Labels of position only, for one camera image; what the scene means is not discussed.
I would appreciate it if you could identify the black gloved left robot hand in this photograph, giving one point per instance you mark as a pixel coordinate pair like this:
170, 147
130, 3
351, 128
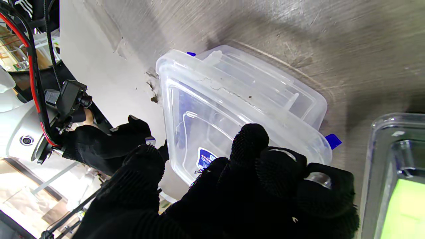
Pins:
239, 199

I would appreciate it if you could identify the clear lid with green sticker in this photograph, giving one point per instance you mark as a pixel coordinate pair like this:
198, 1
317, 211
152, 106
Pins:
398, 186

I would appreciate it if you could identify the clear container with blue clips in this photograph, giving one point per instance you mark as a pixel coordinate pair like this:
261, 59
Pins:
265, 83

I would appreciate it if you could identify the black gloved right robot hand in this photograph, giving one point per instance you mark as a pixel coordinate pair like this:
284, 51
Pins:
99, 146

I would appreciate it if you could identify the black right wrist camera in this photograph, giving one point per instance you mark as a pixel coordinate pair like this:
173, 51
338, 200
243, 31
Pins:
69, 99

